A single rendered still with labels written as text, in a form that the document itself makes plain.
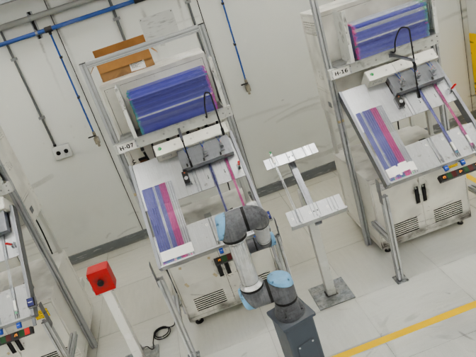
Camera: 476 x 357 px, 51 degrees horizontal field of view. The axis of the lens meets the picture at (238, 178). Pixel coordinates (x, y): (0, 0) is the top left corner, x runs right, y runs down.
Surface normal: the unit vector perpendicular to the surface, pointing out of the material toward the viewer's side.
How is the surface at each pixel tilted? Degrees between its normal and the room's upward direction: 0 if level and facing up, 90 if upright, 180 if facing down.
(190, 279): 90
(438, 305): 0
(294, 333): 90
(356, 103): 44
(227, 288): 90
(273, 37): 90
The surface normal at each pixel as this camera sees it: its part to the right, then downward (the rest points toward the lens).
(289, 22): 0.18, 0.34
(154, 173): -0.07, -0.40
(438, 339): -0.29, -0.88
